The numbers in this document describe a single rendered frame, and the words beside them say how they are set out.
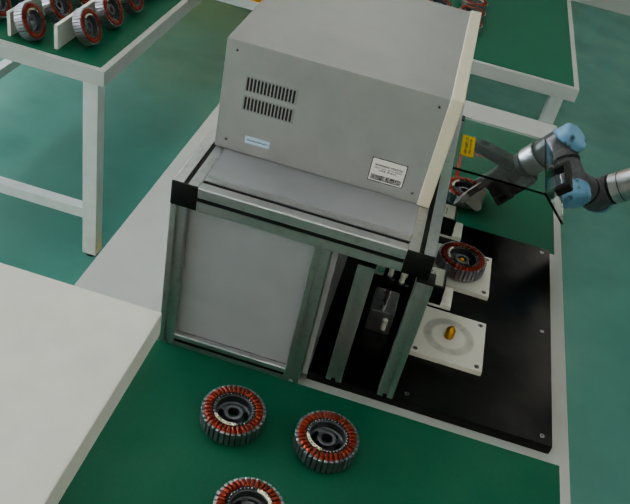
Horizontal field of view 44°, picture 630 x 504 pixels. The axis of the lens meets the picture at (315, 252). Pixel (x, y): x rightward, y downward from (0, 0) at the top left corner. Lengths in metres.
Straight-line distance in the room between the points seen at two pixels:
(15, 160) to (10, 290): 2.44
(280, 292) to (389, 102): 0.38
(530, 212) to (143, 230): 1.03
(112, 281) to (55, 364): 0.79
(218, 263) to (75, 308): 0.49
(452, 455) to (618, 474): 1.29
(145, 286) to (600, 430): 1.69
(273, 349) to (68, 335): 0.64
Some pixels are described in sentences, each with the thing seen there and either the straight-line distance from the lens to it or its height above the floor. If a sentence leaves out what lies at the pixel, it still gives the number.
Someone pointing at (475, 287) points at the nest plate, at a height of 0.78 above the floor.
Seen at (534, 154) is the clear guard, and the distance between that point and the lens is 1.74.
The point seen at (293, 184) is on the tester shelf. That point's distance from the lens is 1.31.
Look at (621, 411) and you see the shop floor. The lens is 2.88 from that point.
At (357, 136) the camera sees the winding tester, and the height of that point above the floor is 1.21.
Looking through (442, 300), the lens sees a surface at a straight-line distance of 1.53.
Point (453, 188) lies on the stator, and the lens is 2.07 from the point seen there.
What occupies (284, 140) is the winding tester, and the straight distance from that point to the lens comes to 1.33.
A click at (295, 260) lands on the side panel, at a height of 1.02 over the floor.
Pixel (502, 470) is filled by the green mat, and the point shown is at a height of 0.75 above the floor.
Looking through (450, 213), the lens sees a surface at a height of 0.92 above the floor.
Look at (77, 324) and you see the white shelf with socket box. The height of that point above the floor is 1.20.
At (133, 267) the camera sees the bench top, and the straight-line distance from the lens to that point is 1.66.
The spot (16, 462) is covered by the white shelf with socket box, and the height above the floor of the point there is 1.20.
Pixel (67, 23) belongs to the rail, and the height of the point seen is 0.81.
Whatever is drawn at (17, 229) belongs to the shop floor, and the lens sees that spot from 2.98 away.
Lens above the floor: 1.83
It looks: 37 degrees down
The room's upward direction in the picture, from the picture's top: 13 degrees clockwise
